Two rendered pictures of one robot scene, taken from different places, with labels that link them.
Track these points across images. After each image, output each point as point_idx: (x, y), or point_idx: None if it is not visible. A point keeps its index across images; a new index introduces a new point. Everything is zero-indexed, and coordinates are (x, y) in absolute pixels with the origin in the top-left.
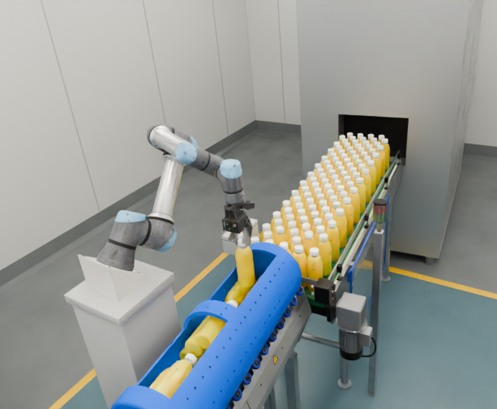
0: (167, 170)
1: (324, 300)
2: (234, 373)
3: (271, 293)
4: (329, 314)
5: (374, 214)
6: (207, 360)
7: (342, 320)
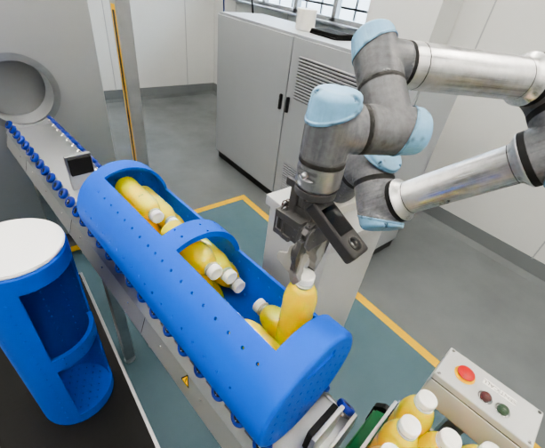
0: (484, 153)
1: None
2: (116, 252)
3: (196, 317)
4: None
5: None
6: (123, 210)
7: None
